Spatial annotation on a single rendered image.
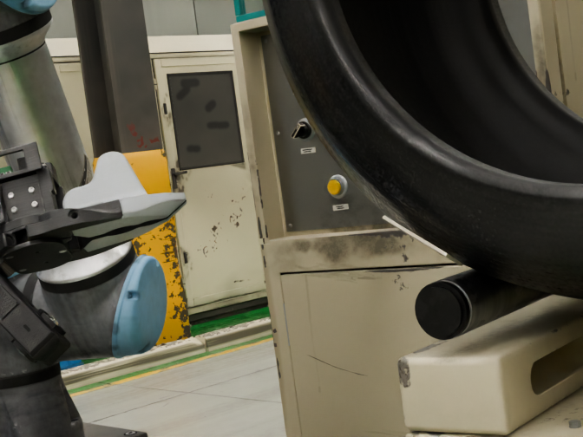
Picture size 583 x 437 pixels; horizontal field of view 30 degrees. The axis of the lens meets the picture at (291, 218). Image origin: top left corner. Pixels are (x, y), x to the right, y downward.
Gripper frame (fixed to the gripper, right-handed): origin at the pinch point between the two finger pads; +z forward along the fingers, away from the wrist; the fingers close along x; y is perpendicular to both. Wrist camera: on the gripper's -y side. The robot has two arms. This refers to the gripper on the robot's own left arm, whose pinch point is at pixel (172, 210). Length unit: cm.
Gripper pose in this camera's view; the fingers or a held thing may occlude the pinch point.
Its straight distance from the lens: 86.2
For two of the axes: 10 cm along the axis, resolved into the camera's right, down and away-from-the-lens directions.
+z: 9.6, -2.7, 0.7
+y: -2.7, -9.2, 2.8
